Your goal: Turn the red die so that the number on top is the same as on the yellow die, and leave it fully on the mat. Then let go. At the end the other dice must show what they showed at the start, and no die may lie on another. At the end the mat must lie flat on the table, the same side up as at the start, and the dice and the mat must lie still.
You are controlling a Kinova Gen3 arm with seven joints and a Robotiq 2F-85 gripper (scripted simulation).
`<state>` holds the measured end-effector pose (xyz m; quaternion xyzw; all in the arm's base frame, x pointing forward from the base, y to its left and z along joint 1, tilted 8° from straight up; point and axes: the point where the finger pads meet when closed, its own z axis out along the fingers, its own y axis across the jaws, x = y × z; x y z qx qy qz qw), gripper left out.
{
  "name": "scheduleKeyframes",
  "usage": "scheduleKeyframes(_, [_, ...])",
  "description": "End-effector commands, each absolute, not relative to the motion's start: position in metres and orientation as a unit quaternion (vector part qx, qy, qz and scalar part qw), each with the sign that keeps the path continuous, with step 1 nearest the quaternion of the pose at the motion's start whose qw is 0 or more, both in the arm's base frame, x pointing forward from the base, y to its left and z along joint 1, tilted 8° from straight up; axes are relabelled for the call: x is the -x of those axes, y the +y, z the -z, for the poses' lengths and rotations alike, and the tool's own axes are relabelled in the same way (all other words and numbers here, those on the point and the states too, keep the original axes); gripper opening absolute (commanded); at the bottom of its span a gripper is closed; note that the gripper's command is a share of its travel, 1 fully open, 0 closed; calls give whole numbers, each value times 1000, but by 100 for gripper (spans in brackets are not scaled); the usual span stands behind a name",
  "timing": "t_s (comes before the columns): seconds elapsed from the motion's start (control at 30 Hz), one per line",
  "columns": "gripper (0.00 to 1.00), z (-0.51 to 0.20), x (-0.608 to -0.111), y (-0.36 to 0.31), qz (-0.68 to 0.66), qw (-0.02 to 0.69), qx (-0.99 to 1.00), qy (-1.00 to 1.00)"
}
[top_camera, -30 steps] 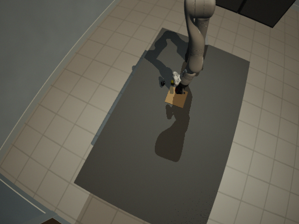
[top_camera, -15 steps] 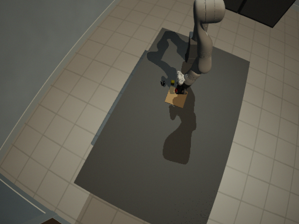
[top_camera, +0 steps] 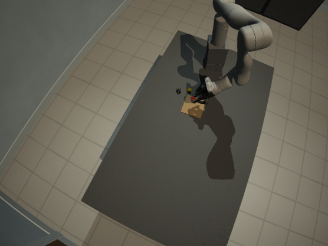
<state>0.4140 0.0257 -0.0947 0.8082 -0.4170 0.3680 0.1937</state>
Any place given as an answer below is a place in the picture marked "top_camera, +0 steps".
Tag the orange square mat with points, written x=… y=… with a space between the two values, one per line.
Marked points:
x=193 y=109

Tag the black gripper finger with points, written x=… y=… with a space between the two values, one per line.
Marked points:
x=199 y=100
x=198 y=90

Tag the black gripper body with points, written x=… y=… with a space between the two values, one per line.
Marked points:
x=207 y=94

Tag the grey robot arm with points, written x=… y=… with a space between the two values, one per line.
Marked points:
x=253 y=34

